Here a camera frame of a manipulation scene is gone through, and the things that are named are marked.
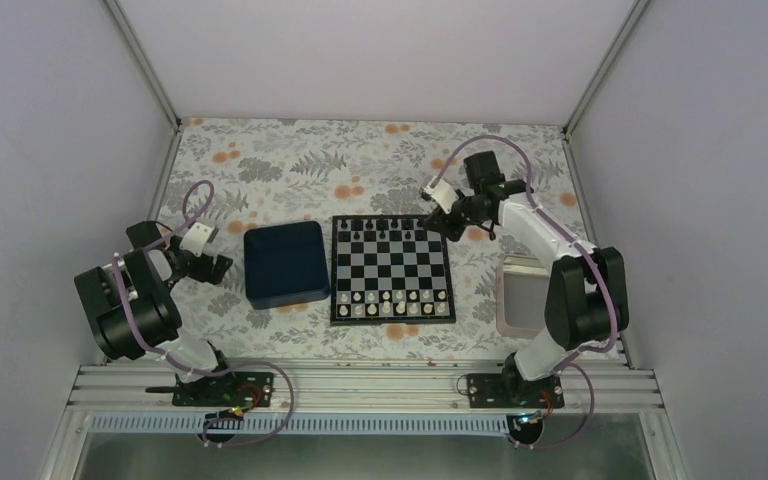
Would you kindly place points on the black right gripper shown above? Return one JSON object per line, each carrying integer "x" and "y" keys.
{"x": 443, "y": 225}

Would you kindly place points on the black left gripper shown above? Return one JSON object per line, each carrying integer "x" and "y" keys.
{"x": 217, "y": 273}

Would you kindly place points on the dark blue plastic tray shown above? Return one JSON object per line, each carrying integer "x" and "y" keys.
{"x": 285, "y": 265}

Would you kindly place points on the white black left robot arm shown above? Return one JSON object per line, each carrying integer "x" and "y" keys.
{"x": 129, "y": 306}

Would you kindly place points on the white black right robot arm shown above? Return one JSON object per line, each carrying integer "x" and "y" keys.
{"x": 585, "y": 307}

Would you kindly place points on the white chess pieces front row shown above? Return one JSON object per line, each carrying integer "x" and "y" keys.
{"x": 393, "y": 304}

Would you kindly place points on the black white chessboard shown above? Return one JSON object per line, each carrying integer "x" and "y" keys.
{"x": 389, "y": 263}

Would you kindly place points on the silver metal tray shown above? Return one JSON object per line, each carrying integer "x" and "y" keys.
{"x": 521, "y": 292}

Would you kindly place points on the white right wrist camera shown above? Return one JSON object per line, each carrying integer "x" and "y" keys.
{"x": 442, "y": 193}

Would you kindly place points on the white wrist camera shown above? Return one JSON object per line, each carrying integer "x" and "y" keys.
{"x": 196, "y": 238}
{"x": 442, "y": 193}

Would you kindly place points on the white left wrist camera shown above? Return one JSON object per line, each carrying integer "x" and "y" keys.
{"x": 196, "y": 238}

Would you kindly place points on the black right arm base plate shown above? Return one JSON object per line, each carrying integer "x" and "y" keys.
{"x": 491, "y": 390}

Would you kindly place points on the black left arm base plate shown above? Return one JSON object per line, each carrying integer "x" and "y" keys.
{"x": 237, "y": 390}

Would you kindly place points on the grey slotted cable duct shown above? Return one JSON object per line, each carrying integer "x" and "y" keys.
{"x": 304, "y": 424}

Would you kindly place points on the aluminium mounting rail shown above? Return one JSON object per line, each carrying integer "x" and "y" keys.
{"x": 322, "y": 386}

